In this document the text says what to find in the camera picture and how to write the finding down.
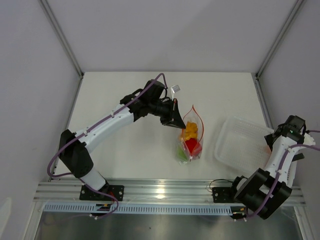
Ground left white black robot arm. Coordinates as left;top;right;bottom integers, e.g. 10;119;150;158
58;79;186;200

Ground left aluminium frame post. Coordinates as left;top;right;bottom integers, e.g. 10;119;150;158
38;0;84;78

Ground aluminium mounting rail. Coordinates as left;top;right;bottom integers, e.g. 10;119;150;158
33;177;307;206

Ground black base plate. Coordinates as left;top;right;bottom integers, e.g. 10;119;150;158
211;186;235;204
79;185;125;202

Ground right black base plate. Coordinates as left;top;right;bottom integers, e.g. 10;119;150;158
211;186;235;204

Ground right aluminium frame post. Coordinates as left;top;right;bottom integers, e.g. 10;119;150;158
255;0;307;81

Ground red bell pepper toy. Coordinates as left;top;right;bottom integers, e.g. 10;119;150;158
185;138;203;156

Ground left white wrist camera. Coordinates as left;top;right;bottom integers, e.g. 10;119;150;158
170;85;181;99

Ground white slotted cable duct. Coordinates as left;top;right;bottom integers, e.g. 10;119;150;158
43;202;233;216

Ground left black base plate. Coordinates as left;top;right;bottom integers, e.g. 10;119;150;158
79;185;125;202

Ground yellow ginger root toy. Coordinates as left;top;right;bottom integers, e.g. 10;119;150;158
182;121;198;141

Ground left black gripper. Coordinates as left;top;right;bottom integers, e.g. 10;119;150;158
149;98;186;130

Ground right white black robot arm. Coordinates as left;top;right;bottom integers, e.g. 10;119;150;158
228;115;318;220

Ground clear orange zip top bag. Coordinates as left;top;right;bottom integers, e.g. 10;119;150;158
176;105;205;165

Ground aluminium frame post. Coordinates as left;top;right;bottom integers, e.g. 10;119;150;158
38;0;84;78
255;0;307;81

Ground white perforated plastic basket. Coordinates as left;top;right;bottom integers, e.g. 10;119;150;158
214;115;301;188

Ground green cabbage toy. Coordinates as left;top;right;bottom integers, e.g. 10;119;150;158
176;146;188;161

